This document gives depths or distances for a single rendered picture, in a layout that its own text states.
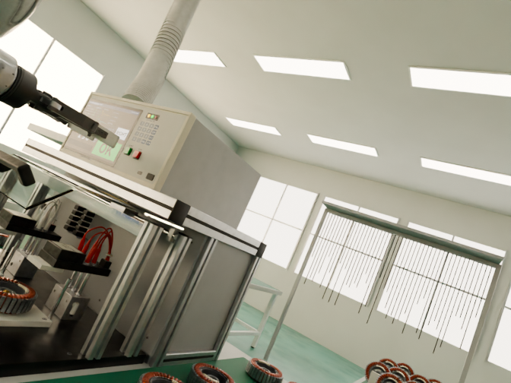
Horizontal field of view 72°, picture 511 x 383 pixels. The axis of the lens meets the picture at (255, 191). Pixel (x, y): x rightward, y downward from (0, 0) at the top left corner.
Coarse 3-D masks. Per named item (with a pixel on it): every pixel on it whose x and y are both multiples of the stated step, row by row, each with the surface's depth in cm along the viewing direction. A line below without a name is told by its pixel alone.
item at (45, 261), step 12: (48, 240) 78; (48, 252) 76; (60, 252) 74; (72, 252) 77; (36, 264) 73; (48, 264) 74; (60, 264) 75; (72, 264) 77; (84, 264) 80; (96, 264) 85; (72, 276) 84; (72, 288) 83
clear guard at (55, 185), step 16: (0, 176) 59; (16, 176) 59; (48, 176) 58; (64, 176) 66; (0, 192) 55; (16, 192) 54; (32, 192) 54; (48, 192) 53; (64, 192) 54; (96, 192) 58; (128, 208) 64
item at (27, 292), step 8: (0, 280) 72; (8, 280) 74; (16, 280) 75; (0, 288) 70; (8, 288) 72; (16, 288) 74; (24, 288) 73; (32, 288) 75; (0, 296) 66; (8, 296) 67; (16, 296) 68; (24, 296) 69; (32, 296) 71; (0, 304) 66; (8, 304) 67; (16, 304) 67; (24, 304) 69; (32, 304) 71; (0, 312) 66; (8, 312) 67; (16, 312) 68; (24, 312) 70
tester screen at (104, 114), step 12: (96, 108) 102; (108, 108) 100; (120, 108) 97; (96, 120) 100; (108, 120) 98; (120, 120) 95; (132, 120) 93; (72, 132) 104; (72, 144) 101; (96, 156) 94
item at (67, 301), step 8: (56, 288) 82; (56, 296) 81; (64, 296) 80; (72, 296) 79; (80, 296) 81; (48, 304) 82; (64, 304) 79; (80, 304) 81; (56, 312) 79; (64, 312) 78; (80, 312) 82
